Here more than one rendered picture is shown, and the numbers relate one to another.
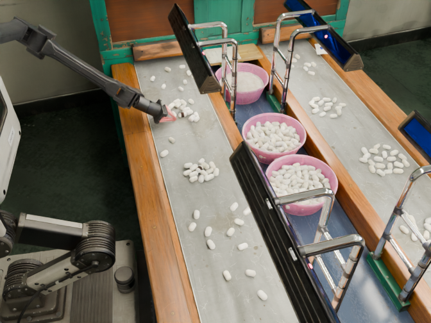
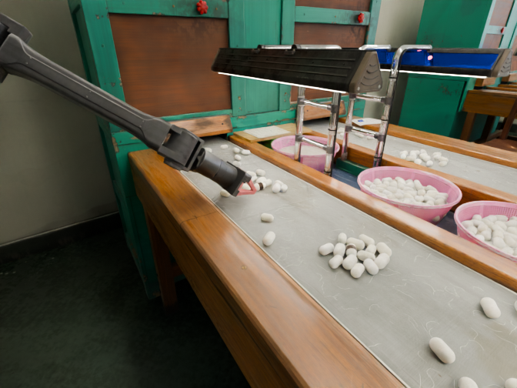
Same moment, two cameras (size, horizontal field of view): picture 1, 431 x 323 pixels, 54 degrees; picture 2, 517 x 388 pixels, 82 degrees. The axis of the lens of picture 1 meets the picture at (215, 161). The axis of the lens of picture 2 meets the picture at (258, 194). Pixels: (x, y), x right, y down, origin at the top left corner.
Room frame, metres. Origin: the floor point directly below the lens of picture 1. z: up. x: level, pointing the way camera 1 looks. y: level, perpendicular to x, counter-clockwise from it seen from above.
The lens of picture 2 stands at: (0.76, 0.38, 1.12)
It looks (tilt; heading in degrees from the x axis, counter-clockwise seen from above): 27 degrees down; 343
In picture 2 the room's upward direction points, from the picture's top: straight up
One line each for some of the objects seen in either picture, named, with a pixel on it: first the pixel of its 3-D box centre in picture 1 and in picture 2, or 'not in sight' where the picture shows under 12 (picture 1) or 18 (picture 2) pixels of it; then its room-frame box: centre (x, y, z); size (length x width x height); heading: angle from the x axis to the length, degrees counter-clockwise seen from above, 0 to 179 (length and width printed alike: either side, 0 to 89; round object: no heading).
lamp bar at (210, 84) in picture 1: (191, 43); (273, 64); (1.55, 0.10, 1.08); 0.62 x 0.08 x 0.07; 15
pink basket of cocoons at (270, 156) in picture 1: (272, 140); (403, 198); (1.36, -0.24, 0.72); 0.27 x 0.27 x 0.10
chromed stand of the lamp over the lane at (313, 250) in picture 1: (303, 268); not in sight; (0.63, -0.24, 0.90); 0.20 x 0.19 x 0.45; 15
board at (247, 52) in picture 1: (228, 54); (273, 132); (2.00, -0.07, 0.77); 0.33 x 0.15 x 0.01; 105
